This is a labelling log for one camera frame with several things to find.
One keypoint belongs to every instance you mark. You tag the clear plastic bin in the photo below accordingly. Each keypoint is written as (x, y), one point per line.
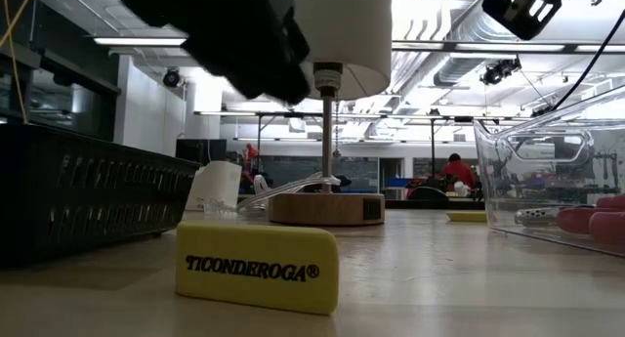
(527, 181)

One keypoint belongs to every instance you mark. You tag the yellow rectangular eraser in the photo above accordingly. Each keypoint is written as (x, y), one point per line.
(466, 217)
(254, 249)

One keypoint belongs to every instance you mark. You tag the pink eraser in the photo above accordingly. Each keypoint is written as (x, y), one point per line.
(576, 221)

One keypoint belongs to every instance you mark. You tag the long ceiling light strip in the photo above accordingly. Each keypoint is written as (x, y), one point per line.
(508, 47)
(598, 48)
(141, 41)

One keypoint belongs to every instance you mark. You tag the black ceiling spotlight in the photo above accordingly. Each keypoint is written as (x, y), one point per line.
(499, 71)

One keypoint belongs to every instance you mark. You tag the white shade wooden base lamp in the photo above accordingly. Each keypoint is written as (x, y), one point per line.
(351, 34)

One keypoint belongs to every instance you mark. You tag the red background machine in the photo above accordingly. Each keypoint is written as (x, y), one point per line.
(251, 154)

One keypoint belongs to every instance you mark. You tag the black background monitor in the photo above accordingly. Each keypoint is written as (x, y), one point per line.
(200, 150)

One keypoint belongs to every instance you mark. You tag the white plastic bin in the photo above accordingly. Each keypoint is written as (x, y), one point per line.
(215, 181)

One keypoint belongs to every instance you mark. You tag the person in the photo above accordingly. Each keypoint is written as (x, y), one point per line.
(458, 171)

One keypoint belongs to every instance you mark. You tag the black perforated tray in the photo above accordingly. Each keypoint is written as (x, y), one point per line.
(73, 195)

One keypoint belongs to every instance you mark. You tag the black round wall camera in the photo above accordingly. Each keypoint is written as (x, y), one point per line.
(171, 77)

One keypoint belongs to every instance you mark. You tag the black background workstation frame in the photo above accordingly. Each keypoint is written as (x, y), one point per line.
(432, 141)

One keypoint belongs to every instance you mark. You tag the black aluminium table frame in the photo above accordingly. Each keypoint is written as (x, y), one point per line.
(439, 204)

